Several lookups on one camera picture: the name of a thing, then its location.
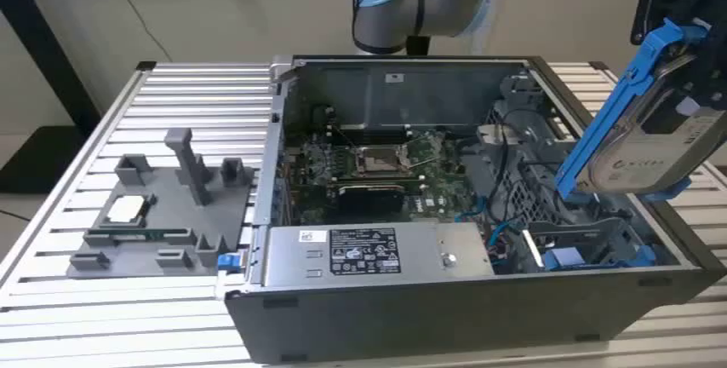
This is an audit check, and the silver CPU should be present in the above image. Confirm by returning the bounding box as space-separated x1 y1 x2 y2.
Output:
106 195 153 223

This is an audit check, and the grey metal disk bay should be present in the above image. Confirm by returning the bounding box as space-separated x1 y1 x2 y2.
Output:
471 73 630 235

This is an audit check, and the thin black wall cable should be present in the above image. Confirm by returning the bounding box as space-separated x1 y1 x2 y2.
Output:
97 0 173 63

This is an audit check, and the CPU socket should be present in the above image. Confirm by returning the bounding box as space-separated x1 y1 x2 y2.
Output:
353 144 411 178

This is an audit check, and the thin locking lever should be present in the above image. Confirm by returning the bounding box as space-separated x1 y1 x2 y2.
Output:
334 124 361 148

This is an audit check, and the silver power supply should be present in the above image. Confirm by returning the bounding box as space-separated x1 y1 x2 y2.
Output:
262 221 494 289

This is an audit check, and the green motherboard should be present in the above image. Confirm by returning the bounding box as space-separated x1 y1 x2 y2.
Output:
282 128 482 225

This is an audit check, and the green RAM stick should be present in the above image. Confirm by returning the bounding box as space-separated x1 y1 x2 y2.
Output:
111 230 187 242

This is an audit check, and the black graphics card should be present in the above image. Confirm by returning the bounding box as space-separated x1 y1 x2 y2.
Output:
337 183 409 221

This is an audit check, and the hard disk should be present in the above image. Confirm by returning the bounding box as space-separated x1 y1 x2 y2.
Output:
556 17 727 204

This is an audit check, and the blue data wire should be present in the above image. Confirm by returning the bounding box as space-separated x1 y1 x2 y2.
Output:
458 195 527 254

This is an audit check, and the black monitor stand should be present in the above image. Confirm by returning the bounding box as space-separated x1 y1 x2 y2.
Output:
0 0 103 195

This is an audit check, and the grey parts rack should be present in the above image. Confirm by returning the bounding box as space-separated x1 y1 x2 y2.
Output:
66 127 265 279

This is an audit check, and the long black wire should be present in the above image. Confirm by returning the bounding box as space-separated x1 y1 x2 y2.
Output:
487 107 550 227

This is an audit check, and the metal socket cover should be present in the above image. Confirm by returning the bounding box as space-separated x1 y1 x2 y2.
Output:
403 134 446 168

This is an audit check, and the black open PC case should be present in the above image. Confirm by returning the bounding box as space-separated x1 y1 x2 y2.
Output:
218 55 727 365

